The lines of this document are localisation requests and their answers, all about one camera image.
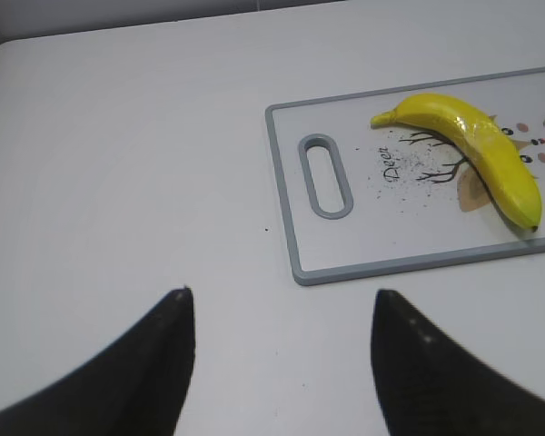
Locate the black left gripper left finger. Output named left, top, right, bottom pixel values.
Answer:
left=0, top=287, right=195, bottom=435

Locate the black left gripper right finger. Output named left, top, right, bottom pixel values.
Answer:
left=371, top=290, right=545, bottom=435

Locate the yellow plastic banana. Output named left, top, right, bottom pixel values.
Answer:
left=370, top=93, right=542, bottom=231

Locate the grey rimmed deer cutting board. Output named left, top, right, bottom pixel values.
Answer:
left=265, top=67, right=545, bottom=285

